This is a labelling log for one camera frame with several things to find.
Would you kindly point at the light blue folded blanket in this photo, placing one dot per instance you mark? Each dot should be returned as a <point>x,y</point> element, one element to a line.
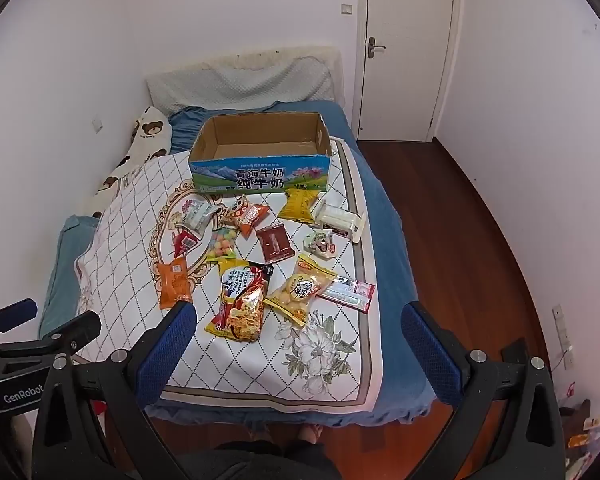
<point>65,270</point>

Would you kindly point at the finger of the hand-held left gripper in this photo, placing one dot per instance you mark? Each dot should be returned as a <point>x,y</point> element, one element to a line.
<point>15,311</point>
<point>77,330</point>

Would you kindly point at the blue bed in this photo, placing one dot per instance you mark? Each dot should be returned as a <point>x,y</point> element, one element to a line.
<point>395,270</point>

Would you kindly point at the bear print pillow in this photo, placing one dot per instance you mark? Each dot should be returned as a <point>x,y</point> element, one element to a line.
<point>147,135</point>

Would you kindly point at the white wall power strip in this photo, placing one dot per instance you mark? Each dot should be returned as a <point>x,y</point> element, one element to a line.
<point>562,332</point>

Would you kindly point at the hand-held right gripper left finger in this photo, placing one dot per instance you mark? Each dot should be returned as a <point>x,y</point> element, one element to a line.
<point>165,347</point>

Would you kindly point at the printed cardboard box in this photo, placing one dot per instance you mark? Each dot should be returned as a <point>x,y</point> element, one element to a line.
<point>260,160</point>

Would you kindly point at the yellow round biscuits packet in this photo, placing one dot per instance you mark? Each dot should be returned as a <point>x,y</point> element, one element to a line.
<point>302,287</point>

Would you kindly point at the person's foot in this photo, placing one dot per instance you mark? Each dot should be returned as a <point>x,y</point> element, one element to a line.
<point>311,434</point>

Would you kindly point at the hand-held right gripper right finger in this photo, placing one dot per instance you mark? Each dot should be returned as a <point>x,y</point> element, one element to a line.
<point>430,355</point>

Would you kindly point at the white wall socket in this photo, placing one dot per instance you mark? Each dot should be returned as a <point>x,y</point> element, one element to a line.
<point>98,125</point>

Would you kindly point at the white door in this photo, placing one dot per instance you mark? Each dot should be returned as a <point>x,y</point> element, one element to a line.
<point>410,45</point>

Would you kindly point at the black floor object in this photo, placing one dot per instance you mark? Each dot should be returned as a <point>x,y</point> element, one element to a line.
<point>515,350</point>

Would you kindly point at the long pink white packet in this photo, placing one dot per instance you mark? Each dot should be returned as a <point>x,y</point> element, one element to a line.
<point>347,291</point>

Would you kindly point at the small red snack packet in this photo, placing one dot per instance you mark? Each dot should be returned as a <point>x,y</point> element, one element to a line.
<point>184,244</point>

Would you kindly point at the green white pink snack packet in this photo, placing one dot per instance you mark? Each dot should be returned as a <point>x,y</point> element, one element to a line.
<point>196,216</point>

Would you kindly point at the diamond pattern floral blanket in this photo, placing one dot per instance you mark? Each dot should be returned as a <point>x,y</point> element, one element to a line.
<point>280,350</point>

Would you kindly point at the small round green-white packet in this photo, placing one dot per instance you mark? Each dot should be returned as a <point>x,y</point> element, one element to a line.
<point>320,243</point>

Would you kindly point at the red yellow noodle packet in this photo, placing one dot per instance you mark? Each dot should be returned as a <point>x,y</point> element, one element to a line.
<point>242,302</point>

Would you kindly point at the yellow snack packet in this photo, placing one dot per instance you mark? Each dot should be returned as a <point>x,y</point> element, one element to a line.
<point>298,204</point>

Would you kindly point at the floor clutter pile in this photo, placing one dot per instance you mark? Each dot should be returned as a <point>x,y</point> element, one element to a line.
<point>582,425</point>

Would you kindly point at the dark red snack packet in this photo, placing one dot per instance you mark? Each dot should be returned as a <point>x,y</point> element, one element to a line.
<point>274,243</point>

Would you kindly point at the colourful candy balls bag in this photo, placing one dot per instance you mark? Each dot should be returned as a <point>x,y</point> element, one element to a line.
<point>222,242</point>

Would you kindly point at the orange patterned snack packet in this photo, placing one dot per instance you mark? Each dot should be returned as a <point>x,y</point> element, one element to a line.
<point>245,215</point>

